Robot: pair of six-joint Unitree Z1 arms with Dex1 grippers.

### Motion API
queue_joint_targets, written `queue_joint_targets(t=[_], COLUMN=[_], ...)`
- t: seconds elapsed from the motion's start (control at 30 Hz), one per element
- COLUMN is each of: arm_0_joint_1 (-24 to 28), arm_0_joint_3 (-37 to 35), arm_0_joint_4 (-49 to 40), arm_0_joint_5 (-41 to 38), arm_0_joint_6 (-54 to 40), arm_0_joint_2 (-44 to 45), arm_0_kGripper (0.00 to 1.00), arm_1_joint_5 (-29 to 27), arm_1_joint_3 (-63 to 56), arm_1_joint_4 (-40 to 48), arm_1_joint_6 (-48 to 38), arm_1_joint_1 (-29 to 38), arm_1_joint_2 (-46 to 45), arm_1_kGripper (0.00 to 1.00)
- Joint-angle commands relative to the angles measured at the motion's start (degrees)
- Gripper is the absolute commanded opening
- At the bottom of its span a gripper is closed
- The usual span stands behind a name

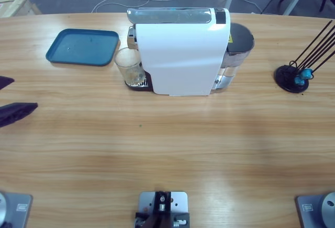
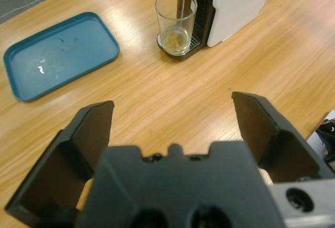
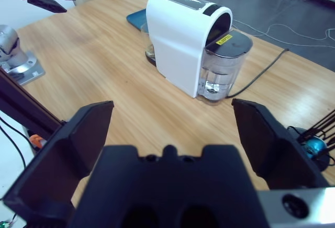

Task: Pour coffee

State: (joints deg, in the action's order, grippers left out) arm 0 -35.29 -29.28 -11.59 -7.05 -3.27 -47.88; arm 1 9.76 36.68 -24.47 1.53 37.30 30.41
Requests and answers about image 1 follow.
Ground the camera mount with dark post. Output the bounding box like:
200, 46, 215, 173
135, 190, 191, 228

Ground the black capsule holder with rods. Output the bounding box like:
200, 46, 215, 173
274, 20, 335, 94

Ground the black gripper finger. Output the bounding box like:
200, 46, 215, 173
0, 102, 39, 128
0, 75, 15, 90

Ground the white capsule coffee machine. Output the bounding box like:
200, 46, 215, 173
124, 7, 232, 97

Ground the clear drinking glass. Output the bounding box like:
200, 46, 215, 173
114, 47, 147, 87

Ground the teal plastic tray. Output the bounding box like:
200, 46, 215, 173
45, 28, 120, 67

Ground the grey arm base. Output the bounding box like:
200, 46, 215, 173
295, 191, 335, 228
0, 191, 34, 228

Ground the wooden crate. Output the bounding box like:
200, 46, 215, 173
0, 0, 42, 19

